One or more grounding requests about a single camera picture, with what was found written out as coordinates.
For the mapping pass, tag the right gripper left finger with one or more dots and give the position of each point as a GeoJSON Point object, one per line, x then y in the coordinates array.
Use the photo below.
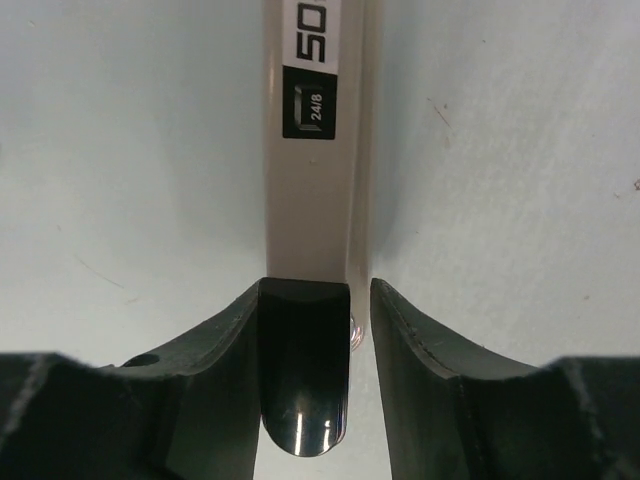
{"type": "Point", "coordinates": [188, 409]}

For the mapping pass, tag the beige black stapler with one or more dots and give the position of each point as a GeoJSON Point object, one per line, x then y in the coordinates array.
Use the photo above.
{"type": "Point", "coordinates": [319, 77]}

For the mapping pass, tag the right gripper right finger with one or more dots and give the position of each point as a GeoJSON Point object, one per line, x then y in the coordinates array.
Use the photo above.
{"type": "Point", "coordinates": [456, 410]}

